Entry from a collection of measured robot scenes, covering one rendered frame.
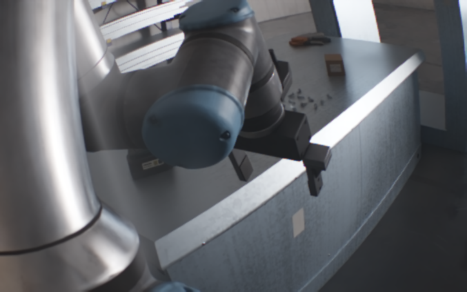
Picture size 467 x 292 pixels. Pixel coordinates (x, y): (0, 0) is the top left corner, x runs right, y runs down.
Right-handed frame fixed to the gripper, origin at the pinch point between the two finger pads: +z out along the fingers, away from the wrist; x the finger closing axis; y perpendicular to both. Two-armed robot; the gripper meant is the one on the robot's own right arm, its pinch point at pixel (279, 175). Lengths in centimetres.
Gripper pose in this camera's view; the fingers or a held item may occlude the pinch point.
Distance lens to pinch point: 76.5
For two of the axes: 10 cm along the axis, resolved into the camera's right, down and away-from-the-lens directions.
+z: 3.0, 6.5, 7.0
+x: 8.4, 1.7, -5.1
